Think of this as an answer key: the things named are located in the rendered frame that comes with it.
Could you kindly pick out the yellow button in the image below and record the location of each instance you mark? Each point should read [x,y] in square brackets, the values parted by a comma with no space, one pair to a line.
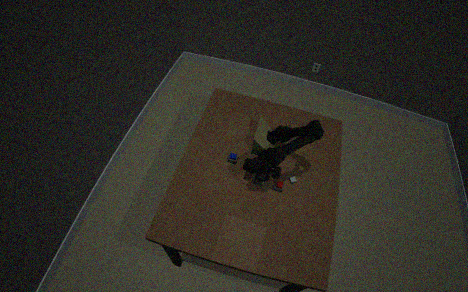
[257,182]

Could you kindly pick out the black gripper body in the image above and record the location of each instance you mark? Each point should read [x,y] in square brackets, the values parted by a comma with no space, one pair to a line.
[276,171]

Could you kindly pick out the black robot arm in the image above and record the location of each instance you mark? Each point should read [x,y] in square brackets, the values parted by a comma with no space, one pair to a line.
[274,156]

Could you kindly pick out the red button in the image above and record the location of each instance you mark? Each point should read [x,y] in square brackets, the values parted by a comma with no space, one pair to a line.
[278,186]

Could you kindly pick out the blue button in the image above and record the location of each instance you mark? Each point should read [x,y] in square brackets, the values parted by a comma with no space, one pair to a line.
[232,158]

